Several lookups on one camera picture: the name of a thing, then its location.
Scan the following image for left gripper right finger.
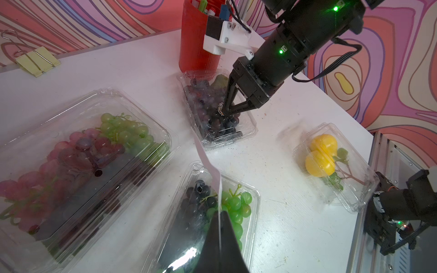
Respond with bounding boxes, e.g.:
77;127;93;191
221;211;249;273

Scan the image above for clear box red green grapes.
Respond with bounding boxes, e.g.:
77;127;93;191
1;88;177;273

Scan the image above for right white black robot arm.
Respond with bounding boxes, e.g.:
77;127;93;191
218;1;382;116

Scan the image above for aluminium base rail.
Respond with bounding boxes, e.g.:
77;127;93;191
346;131;437;273

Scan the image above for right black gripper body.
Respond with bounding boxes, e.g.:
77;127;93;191
230;56;277;109

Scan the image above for yellow binder clip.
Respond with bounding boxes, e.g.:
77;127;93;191
1;29;61;77

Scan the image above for red pen cup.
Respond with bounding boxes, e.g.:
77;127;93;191
179;1;220;73

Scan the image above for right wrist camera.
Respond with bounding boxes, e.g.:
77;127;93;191
203;15;258;60

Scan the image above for clear box yellow fruit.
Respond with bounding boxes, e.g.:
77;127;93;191
294;123;379;213

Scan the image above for clear box dark purple grapes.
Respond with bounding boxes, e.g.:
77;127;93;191
176;69;258;150

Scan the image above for white fruit sticker sheet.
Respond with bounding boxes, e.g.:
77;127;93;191
191;129;223;211

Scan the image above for clear box black green grapes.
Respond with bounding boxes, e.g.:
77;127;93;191
142;162;261;273

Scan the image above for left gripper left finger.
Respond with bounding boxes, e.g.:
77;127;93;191
194;211;221;273

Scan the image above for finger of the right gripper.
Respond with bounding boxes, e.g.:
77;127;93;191
223;101;256;116
221;76;239;116

